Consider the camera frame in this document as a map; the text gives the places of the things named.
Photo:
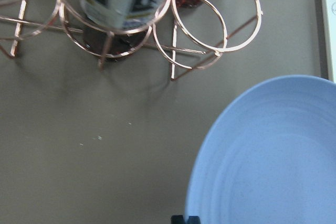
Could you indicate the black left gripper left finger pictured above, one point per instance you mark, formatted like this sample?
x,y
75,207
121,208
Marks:
x,y
177,219

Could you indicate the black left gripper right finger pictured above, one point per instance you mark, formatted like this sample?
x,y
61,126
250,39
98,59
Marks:
x,y
193,220

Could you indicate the blue round plate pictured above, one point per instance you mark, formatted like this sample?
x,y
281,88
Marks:
x,y
269,157

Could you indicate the cream rectangular tray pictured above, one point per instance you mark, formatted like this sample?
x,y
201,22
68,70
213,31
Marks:
x,y
328,10

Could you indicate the copper wire bottle rack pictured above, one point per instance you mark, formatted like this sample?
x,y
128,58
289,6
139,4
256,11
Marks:
x,y
114,29

